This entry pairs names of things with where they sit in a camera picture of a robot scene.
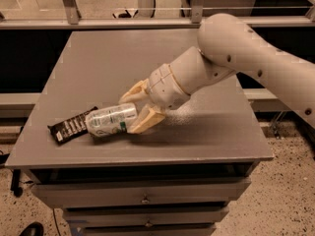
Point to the black rxbar chocolate wrapper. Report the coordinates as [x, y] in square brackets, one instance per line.
[70, 129]

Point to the grey drawer cabinet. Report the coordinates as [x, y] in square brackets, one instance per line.
[169, 178]

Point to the black shoe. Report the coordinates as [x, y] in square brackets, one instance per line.
[34, 229]

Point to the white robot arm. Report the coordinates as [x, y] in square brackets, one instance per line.
[226, 46]

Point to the green white 7up can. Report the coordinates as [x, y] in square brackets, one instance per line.
[111, 120]

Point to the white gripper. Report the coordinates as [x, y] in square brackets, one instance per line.
[162, 87]

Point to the grey metal railing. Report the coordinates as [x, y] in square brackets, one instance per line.
[116, 14]

